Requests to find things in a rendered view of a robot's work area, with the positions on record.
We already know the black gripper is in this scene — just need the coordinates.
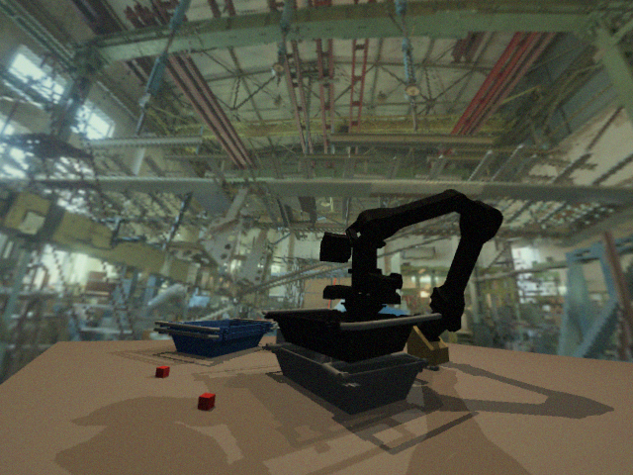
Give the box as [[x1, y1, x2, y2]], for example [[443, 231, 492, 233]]
[[322, 262, 401, 323]]

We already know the small red block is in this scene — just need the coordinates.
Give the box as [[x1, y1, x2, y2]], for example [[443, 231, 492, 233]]
[[154, 366, 170, 378], [198, 393, 216, 411]]

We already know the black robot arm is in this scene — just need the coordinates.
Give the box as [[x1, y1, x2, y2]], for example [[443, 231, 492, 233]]
[[319, 189, 503, 342]]

